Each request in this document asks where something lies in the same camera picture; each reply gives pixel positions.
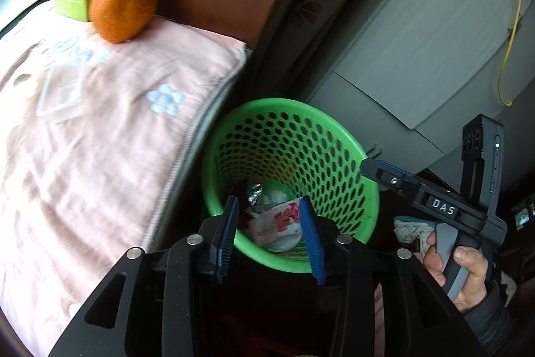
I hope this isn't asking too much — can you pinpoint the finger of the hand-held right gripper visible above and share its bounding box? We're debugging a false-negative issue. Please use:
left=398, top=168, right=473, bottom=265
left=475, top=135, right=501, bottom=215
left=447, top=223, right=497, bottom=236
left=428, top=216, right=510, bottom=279
left=360, top=157, right=419, bottom=199

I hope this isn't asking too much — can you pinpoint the crumpled grey cloth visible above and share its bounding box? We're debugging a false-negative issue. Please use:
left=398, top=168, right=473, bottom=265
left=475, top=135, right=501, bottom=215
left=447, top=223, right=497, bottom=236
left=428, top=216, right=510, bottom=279
left=394, top=215, right=436, bottom=246

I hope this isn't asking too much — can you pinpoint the person's right hand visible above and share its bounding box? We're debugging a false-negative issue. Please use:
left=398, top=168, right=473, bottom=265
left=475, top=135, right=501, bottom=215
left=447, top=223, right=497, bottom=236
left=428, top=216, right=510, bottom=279
left=423, top=233, right=489, bottom=315

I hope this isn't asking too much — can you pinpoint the dark floral curtain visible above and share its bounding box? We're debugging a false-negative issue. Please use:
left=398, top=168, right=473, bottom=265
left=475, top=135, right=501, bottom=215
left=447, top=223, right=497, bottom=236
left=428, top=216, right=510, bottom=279
left=250, top=0, right=360, bottom=107

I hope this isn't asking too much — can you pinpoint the green perforated plastic basket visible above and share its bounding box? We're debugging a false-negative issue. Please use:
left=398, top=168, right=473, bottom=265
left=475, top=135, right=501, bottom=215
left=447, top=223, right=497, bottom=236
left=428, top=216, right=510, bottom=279
left=202, top=98, right=382, bottom=275

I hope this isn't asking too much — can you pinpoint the grey cabinet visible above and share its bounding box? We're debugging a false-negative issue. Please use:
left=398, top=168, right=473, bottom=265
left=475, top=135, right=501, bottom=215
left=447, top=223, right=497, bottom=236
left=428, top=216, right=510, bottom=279
left=307, top=0, right=535, bottom=176

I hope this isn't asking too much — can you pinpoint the yellow cable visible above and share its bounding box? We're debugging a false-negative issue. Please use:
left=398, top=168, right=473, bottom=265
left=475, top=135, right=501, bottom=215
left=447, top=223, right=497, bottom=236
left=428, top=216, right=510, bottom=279
left=497, top=0, right=524, bottom=107

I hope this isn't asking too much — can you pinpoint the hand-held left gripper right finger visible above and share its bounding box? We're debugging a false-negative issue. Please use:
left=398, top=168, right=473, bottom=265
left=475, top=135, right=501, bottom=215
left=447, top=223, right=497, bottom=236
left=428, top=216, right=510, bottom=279
left=298, top=196, right=489, bottom=357

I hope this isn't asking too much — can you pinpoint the pink quilted blanket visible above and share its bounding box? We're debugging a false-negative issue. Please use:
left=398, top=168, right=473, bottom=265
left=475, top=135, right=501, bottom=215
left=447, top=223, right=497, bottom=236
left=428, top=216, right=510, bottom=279
left=0, top=0, right=248, bottom=346

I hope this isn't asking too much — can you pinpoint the pink white wrapper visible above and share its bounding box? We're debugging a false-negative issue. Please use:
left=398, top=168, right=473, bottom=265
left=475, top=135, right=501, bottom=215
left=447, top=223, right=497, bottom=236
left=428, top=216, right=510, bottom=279
left=250, top=201, right=305, bottom=254

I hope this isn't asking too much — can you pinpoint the clear square plastic container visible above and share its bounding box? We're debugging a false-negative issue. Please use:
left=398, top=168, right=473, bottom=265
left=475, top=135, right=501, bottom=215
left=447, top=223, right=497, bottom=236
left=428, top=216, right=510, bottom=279
left=36, top=57, right=87, bottom=120

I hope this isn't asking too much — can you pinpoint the white tissue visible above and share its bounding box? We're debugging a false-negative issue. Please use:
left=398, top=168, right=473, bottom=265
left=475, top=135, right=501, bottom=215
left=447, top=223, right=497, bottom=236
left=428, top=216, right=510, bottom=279
left=262, top=187, right=290, bottom=207

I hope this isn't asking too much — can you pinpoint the person's right forearm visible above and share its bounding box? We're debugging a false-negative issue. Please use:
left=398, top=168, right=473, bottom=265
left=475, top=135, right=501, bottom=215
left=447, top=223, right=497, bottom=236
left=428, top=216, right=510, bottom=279
left=462, top=281, right=521, bottom=357

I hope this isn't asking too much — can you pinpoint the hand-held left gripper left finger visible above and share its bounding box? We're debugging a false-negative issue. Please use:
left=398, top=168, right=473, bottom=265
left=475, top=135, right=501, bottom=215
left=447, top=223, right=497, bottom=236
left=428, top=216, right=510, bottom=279
left=48, top=195, right=244, bottom=357

